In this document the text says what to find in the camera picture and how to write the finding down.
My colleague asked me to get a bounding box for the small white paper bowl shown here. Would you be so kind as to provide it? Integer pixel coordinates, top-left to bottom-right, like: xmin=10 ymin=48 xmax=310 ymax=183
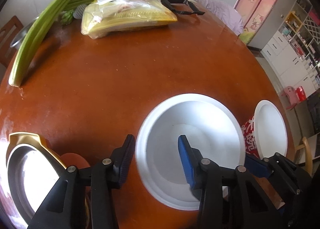
xmin=241 ymin=100 xmax=287 ymax=159

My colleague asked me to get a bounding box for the large white paper bowl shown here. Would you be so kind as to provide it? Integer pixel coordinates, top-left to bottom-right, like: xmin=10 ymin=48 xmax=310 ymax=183
xmin=135 ymin=93 xmax=246 ymax=211

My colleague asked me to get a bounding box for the light wooden chair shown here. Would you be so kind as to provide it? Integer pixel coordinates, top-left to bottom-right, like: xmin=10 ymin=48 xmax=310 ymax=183
xmin=295 ymin=137 xmax=313 ymax=176

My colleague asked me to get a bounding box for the pink kids stool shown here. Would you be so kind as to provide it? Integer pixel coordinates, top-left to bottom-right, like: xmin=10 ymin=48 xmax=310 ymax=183
xmin=281 ymin=86 xmax=300 ymax=110

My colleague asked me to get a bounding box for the red plastic stool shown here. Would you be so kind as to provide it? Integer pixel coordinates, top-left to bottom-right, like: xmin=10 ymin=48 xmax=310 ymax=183
xmin=296 ymin=86 xmax=307 ymax=102

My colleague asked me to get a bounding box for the white shelf cabinet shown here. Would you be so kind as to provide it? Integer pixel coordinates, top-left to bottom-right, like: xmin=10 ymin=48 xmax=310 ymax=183
xmin=261 ymin=0 xmax=320 ymax=97

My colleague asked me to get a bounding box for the lilac cloth on chair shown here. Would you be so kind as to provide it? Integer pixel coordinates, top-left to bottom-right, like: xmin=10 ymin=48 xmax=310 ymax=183
xmin=195 ymin=0 xmax=244 ymax=36

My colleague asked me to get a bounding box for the long celery bunch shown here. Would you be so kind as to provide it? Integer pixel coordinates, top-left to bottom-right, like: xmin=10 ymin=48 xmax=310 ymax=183
xmin=8 ymin=0 xmax=71 ymax=87

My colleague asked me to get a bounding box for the steel basin behind celery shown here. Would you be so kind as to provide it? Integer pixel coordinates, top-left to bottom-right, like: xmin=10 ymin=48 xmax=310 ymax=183
xmin=10 ymin=16 xmax=39 ymax=50

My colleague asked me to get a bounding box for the brown wooden chair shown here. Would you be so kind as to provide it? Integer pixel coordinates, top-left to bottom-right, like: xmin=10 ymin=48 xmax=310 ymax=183
xmin=0 ymin=15 xmax=23 ymax=68

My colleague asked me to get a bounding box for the bag of yellow noodles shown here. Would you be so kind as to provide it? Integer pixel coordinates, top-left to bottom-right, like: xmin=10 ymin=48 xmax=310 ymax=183
xmin=81 ymin=0 xmax=177 ymax=39

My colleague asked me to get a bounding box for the black folding bracket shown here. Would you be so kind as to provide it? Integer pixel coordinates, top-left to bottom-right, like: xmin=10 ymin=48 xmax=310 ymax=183
xmin=161 ymin=0 xmax=205 ymax=15

